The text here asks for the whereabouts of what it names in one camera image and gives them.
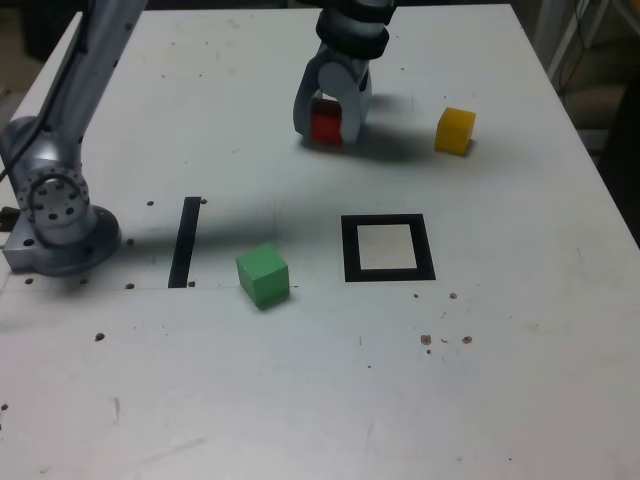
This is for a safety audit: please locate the red cube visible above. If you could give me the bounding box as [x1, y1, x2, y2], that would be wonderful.
[310, 98, 344, 145]

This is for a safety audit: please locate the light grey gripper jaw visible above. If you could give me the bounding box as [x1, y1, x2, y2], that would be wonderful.
[317, 58, 376, 146]

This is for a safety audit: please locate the black tape square outline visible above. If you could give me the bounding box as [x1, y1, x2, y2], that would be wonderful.
[340, 213, 437, 284]

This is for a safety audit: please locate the black tape strip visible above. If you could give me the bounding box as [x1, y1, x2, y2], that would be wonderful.
[167, 196, 203, 290]

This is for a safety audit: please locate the yellow cube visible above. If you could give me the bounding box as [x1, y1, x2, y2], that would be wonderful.
[433, 106, 477, 155]

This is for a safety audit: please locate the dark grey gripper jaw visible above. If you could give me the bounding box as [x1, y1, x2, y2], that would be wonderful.
[291, 45, 327, 139]

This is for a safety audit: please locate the white rack frame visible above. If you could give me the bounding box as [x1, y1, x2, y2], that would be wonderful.
[530, 0, 621, 96]

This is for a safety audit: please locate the green cube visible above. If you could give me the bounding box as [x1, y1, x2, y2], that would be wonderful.
[235, 242, 291, 310]

